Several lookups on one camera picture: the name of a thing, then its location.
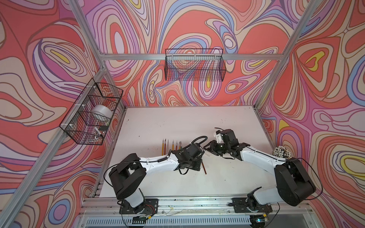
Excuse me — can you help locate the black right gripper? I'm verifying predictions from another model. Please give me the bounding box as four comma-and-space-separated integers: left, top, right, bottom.
203, 140, 230, 156

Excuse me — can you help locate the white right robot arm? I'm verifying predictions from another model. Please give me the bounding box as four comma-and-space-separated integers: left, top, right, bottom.
203, 129, 317, 210

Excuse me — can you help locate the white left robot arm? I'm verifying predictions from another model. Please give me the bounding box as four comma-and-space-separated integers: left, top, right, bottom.
108, 143, 204, 209

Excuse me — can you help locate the clear cup of craft knives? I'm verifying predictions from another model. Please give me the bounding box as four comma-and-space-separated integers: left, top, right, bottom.
272, 146, 292, 159

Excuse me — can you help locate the white tape roll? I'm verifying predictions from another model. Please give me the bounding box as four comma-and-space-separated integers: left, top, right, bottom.
91, 104, 113, 122

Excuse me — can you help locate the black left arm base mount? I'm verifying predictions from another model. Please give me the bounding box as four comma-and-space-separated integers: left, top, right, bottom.
118, 189, 159, 216

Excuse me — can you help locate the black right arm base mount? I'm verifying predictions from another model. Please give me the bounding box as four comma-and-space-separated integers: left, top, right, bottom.
227, 187, 273, 214

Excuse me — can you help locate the black wire basket back wall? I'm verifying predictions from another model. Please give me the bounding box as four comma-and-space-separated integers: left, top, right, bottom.
164, 47, 226, 82

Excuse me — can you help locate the black wire basket wall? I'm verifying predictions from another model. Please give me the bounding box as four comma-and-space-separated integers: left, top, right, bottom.
60, 79, 123, 145
164, 47, 226, 82

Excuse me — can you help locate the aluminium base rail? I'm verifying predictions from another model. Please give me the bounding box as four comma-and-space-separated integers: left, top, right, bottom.
76, 195, 286, 228

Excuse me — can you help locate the black wire basket left wall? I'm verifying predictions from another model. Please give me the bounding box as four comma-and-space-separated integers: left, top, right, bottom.
60, 79, 123, 145

